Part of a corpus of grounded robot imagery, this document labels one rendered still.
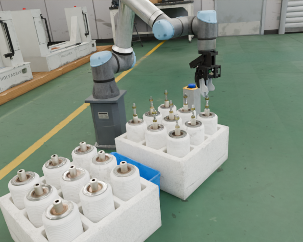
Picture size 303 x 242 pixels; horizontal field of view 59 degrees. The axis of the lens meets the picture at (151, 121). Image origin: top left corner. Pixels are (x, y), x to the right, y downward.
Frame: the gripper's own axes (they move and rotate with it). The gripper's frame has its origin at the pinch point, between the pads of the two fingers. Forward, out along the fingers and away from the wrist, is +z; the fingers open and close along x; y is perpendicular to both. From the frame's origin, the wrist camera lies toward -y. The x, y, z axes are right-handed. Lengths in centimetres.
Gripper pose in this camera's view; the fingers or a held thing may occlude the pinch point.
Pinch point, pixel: (203, 93)
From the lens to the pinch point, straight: 125.6
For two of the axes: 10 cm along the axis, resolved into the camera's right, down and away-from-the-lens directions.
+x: 8.9, -2.4, 3.8
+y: 4.4, 3.3, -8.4
